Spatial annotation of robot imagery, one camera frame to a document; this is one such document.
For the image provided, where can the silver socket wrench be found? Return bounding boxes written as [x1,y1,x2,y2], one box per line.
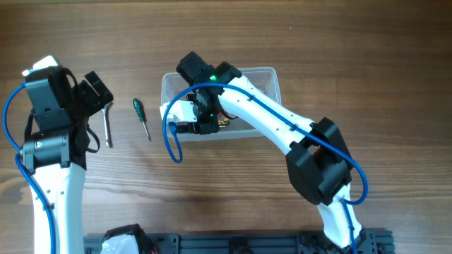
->
[102,102,112,148]

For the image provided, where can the orange black needle-nose pliers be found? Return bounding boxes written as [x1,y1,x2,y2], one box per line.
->
[218,118,230,128]

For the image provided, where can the green handled screwdriver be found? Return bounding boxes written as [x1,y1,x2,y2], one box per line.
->
[133,98,151,141]

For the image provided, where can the clear plastic container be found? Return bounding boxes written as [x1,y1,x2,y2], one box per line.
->
[161,67,281,143]

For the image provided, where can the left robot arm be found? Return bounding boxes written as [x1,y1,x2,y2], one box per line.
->
[18,66,114,253]

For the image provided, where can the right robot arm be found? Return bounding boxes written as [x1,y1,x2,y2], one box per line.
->
[163,52,369,253]

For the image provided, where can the left blue cable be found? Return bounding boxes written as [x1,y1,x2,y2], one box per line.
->
[2,80,57,254]

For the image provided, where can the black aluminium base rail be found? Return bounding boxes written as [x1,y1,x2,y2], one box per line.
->
[84,229,396,254]

